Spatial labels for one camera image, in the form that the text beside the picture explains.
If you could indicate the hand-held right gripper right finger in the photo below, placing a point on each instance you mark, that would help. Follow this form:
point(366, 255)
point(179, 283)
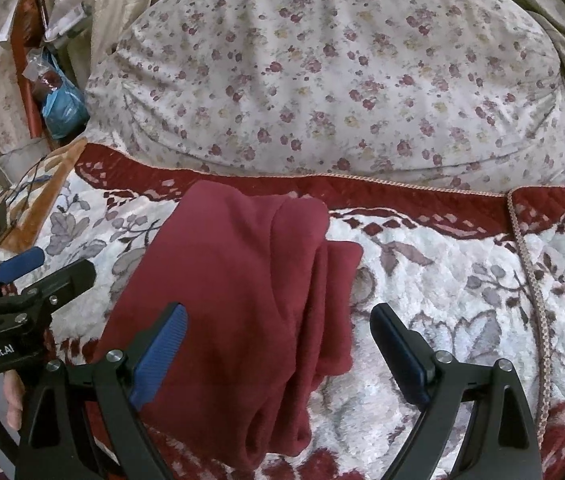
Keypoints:
point(402, 355)

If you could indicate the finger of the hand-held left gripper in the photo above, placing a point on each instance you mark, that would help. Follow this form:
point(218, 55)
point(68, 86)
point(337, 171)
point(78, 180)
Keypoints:
point(20, 264)
point(62, 282)

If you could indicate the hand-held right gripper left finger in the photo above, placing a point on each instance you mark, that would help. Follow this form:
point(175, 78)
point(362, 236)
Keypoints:
point(162, 355)

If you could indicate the dark red knit garment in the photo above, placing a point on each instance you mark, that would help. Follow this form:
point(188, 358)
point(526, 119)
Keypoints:
point(232, 310)

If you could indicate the red and white printed blanket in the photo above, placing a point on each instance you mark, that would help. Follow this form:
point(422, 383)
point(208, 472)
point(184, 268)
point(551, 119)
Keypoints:
point(462, 280)

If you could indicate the blue plastic bag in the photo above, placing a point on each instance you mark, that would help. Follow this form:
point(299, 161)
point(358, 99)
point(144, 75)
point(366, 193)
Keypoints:
point(65, 105)

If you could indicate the clear bag with dark contents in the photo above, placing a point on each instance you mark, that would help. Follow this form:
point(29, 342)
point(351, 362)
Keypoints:
point(42, 77)

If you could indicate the red-brown wooden cabinet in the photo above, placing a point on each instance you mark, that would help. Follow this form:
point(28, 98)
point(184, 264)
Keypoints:
point(27, 25)

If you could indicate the floral white pillow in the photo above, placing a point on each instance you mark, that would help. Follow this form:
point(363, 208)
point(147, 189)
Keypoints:
point(337, 75)

